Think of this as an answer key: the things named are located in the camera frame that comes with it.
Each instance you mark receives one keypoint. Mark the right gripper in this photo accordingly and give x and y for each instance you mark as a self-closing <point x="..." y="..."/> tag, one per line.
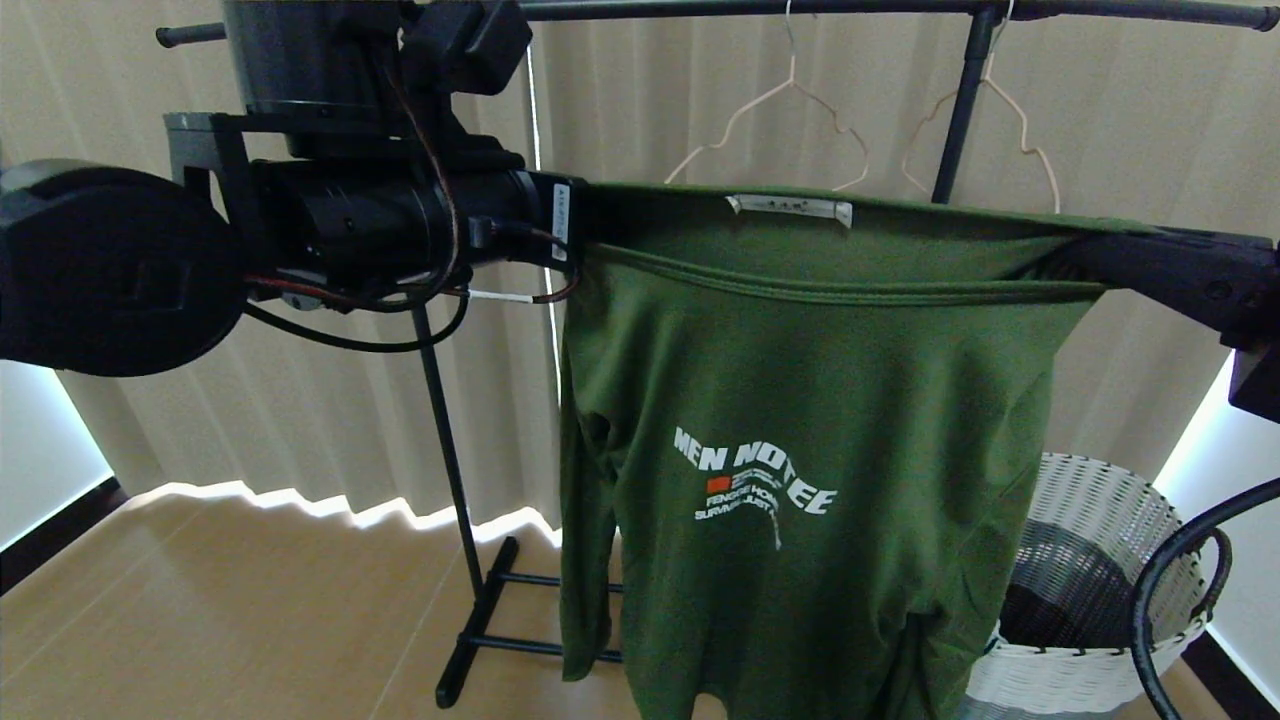
<point x="1258" y="380"/>

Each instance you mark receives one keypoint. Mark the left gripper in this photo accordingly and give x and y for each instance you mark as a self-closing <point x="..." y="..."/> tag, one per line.
<point x="380" y="220"/>

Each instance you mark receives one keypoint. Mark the pink clothes hanger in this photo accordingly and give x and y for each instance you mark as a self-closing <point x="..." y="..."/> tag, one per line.
<point x="792" y="65"/>
<point x="1056" y="195"/>

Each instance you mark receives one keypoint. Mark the green long-sleeved shirt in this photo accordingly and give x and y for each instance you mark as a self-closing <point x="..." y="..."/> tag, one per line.
<point x="800" y="380"/>

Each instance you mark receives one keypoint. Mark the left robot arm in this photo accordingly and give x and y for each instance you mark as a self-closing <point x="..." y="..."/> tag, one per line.
<point x="100" y="270"/>

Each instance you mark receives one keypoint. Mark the white laundry basket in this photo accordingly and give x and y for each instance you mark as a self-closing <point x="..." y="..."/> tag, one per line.
<point x="1090" y="500"/>

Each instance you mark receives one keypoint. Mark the black clothes rack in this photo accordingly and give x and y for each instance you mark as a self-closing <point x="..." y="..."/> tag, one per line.
<point x="965" y="100"/>

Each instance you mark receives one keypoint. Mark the beige curtain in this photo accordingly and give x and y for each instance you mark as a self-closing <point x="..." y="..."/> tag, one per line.
<point x="250" y="440"/>

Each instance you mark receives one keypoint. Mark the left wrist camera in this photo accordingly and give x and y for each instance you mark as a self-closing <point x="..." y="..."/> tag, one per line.
<point x="470" y="40"/>

